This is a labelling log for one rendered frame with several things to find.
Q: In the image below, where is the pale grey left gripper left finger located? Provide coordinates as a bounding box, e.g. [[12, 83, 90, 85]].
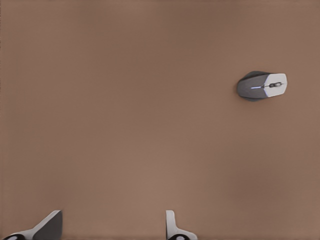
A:
[[1, 209, 63, 240]]

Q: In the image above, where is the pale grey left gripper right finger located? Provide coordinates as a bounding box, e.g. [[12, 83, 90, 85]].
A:
[[165, 210, 198, 240]]

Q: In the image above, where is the grey and white computer mouse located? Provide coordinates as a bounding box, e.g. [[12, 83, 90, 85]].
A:
[[236, 70, 288, 102]]

